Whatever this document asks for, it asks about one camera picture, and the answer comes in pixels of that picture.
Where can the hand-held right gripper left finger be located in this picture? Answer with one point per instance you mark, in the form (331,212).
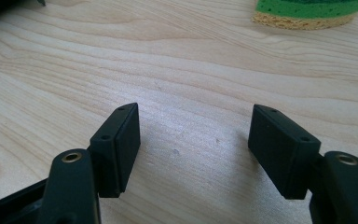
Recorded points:
(118,149)

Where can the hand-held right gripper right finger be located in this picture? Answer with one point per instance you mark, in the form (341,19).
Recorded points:
(279,149)

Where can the green and yellow sponge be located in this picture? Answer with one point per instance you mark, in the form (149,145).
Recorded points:
(307,11)

